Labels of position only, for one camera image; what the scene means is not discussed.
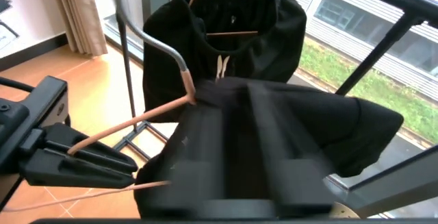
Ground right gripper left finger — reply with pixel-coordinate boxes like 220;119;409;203
160;106;226;219

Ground black clothes rack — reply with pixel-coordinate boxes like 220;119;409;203
112;0;438;162

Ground black cable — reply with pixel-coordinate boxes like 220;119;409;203
0;75;36;93

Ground beige curtain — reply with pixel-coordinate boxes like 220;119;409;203
50;0;110;58

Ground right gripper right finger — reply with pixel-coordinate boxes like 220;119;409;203
246;82;335;219

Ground black shorts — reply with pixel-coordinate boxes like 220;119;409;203
141;0;308;124

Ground pink clothes hanger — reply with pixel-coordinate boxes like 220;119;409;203
187;0;275;37
0;0;198;213

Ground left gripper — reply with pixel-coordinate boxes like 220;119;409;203
0;75;139;190

